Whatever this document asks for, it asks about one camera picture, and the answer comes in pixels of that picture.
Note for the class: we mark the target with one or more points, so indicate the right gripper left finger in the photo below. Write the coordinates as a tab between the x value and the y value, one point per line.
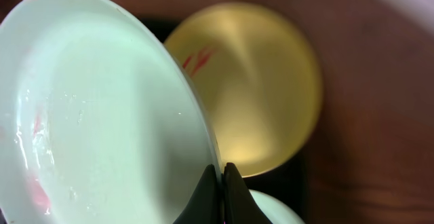
204	204

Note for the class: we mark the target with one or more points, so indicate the pale green plate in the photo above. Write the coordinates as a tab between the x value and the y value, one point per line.
276	211
98	122

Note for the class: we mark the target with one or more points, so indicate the yellow plate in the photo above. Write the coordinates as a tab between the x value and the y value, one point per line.
257	77

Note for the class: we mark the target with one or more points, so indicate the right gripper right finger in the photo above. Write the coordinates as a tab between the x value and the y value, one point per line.
239	205

